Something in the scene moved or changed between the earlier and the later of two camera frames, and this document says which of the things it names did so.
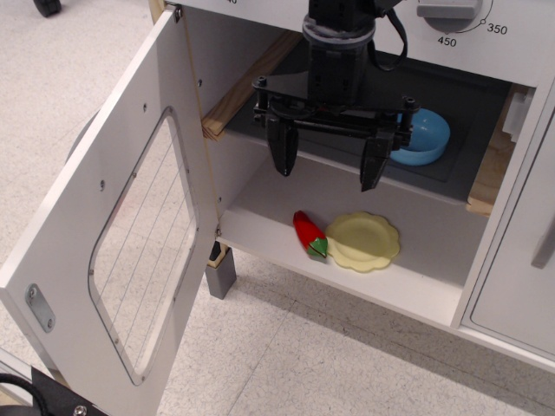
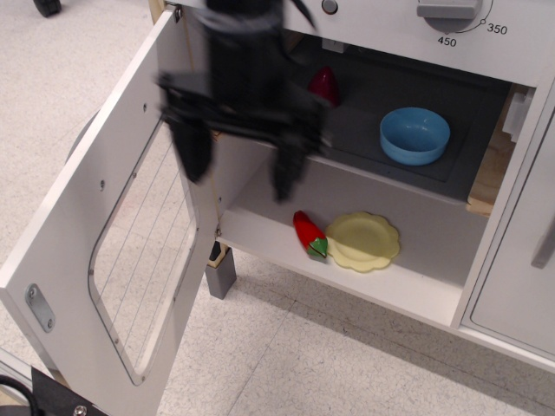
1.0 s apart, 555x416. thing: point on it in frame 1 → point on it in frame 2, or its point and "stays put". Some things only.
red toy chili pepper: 310,235 stays put
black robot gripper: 332,94 → 246,84
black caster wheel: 48,8 stays put
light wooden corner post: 157,7 stays put
